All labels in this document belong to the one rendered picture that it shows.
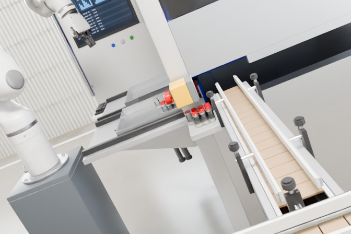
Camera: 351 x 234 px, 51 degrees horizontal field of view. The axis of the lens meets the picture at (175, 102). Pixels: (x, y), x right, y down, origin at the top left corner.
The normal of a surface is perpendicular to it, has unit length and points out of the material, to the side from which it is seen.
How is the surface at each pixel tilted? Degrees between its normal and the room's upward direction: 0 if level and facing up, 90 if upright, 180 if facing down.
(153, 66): 90
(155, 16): 90
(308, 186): 0
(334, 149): 90
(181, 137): 90
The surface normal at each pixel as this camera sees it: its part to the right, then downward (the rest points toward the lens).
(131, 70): 0.01, 0.32
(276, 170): -0.38, -0.87
